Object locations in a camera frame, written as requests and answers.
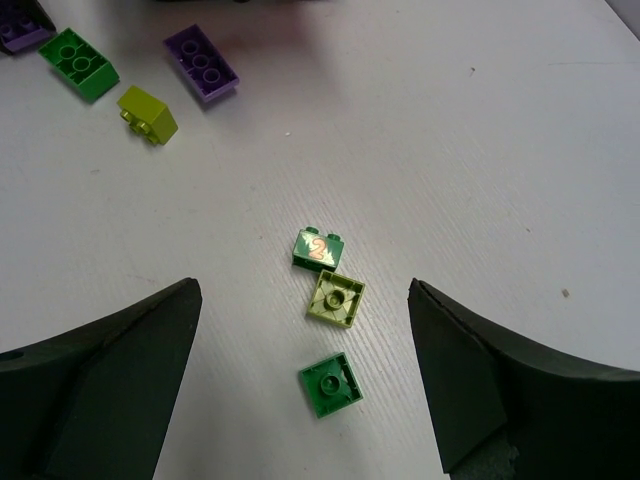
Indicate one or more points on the lime 2x2 lego brick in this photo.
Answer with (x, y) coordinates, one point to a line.
(147, 116)

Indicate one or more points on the purple lego plate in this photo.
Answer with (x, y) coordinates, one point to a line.
(24, 24)

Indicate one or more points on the lime hollow lego brick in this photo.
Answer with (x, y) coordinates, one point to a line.
(335, 299)

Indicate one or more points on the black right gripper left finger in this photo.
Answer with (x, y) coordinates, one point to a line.
(95, 402)

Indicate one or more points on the green hollow lego brick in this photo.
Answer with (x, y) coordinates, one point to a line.
(330, 385)

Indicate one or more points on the purple lego brick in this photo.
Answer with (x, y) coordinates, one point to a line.
(201, 64)

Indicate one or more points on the green 2x3 lego brick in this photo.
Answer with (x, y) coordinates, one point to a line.
(83, 67)

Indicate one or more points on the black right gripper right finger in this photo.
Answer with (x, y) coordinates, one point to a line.
(503, 406)

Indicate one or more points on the green lego brick number two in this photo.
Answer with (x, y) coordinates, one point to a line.
(316, 252)

